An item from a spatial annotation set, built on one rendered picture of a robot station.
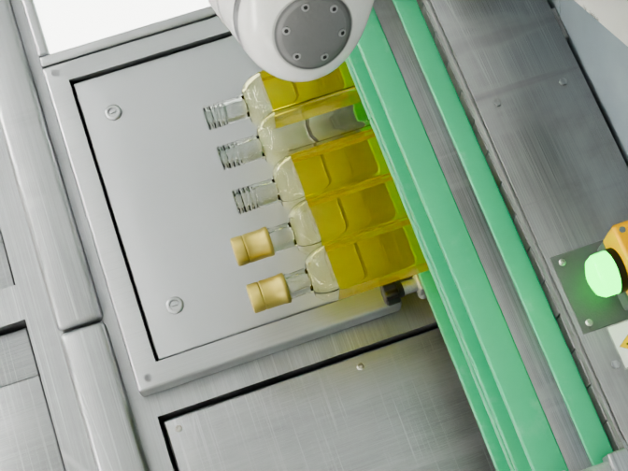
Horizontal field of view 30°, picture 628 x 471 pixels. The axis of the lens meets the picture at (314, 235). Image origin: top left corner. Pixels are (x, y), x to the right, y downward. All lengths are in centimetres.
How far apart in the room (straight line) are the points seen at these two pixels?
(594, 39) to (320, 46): 47
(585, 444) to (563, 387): 6
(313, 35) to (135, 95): 77
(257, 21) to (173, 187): 72
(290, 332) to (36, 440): 34
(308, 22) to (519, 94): 48
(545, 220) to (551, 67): 18
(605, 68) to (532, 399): 35
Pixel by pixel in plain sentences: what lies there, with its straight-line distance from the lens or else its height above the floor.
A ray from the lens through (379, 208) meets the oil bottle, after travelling 133.
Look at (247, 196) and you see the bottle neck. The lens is 135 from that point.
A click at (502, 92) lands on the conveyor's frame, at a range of 127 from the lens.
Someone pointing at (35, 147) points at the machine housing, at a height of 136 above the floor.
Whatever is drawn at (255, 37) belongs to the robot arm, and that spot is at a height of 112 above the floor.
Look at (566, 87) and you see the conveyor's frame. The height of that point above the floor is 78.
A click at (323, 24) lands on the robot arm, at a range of 83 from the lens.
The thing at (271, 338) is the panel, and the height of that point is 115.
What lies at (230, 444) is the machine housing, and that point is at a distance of 145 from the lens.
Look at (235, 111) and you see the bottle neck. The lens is 141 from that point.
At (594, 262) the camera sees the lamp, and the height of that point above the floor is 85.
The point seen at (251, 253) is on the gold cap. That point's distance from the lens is 133.
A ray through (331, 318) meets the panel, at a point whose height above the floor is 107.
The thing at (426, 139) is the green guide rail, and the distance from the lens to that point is 125.
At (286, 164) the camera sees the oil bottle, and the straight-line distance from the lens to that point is 135.
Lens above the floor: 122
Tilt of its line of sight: 6 degrees down
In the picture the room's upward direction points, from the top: 108 degrees counter-clockwise
